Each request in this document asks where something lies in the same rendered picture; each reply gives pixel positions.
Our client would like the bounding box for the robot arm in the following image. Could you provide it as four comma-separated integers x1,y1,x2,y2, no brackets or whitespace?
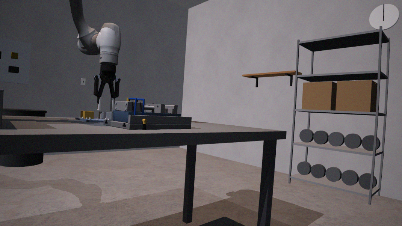
69,0,121,66

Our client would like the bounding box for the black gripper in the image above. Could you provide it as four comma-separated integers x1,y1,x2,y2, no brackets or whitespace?
94,64,121,111

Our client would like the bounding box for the yellow rectangular block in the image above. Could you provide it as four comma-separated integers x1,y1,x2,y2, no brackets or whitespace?
80,111,94,119

